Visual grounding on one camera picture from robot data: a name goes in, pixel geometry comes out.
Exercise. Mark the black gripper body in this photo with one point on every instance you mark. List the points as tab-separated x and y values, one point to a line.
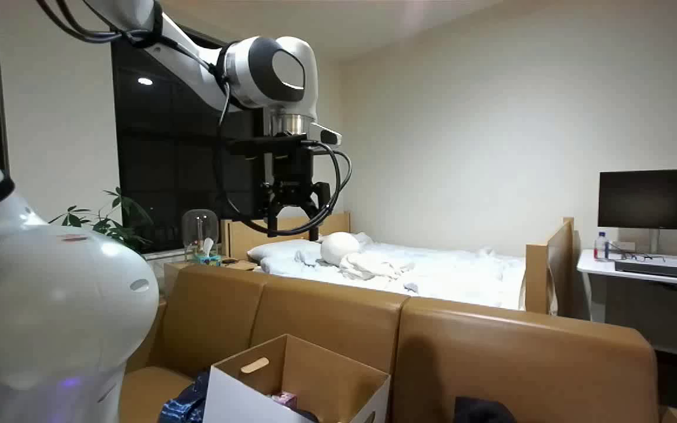
291	176

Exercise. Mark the dark blue cloth bundle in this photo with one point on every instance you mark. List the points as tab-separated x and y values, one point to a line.
187	403

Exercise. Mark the round white pillow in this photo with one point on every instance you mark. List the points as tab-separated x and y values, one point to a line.
338	245

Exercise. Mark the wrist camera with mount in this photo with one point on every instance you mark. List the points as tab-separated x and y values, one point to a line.
275	142

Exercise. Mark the black cloth pile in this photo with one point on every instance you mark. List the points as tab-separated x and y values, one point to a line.
480	411

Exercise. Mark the large dark window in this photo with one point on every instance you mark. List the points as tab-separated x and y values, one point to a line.
164	164

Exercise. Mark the cream crumpled cloth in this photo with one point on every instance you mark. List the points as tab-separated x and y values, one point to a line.
373	266

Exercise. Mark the small bottle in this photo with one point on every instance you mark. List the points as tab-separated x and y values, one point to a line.
601	246

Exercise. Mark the white cardboard box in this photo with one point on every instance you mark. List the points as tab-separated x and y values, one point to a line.
224	403

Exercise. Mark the tan leather sofa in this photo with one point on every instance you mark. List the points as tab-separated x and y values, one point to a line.
511	360

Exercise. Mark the white desk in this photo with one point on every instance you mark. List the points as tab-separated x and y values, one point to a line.
651	305

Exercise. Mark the green potted plant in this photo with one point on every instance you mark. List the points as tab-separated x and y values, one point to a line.
116	223

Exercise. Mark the flat white pillow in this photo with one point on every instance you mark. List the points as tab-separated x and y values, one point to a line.
281	250

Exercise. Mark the black keyboard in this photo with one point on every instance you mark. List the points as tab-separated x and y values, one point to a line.
651	269

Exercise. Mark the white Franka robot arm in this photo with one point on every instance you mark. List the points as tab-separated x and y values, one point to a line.
40	313

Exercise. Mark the glass dome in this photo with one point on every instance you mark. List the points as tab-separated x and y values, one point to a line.
201	230

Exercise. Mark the wooden bed frame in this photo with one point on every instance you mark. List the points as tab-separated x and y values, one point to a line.
553	270

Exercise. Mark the black computer monitor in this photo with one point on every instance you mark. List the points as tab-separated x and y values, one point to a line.
656	198

